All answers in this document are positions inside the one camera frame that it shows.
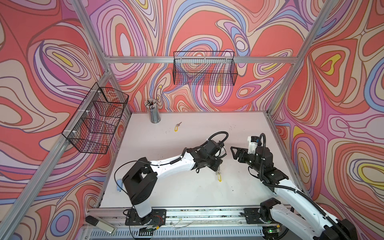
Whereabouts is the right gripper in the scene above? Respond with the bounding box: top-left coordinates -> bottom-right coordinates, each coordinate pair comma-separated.
230,146 -> 263,174

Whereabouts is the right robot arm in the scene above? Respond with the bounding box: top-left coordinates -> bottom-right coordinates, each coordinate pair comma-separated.
231,133 -> 358,240

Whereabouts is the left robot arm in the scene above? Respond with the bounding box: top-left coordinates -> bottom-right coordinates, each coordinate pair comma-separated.
120,131 -> 229,219

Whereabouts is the loose key with yellow tag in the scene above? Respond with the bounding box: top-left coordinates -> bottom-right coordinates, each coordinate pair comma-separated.
174,122 -> 182,132

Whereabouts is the metal cup of pens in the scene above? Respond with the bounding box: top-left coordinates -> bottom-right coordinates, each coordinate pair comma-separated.
145,99 -> 161,124

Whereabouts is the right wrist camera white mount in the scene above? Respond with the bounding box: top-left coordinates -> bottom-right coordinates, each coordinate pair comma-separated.
248,136 -> 260,154

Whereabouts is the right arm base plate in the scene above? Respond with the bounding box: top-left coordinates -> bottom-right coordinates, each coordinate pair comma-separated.
240,208 -> 278,225

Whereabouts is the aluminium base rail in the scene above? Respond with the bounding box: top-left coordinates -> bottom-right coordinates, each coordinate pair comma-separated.
85,204 -> 323,229

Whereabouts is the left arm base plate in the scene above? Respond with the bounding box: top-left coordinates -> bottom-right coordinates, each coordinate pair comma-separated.
123,208 -> 167,227

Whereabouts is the black wire basket back wall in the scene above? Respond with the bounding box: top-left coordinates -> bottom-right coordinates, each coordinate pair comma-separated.
173,50 -> 238,86

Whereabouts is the black wire basket wall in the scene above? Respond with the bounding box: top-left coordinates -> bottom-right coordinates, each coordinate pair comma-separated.
173,50 -> 238,86
62,83 -> 129,154

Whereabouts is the black wire basket left wall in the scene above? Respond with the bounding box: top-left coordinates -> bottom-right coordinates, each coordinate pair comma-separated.
62,83 -> 129,154

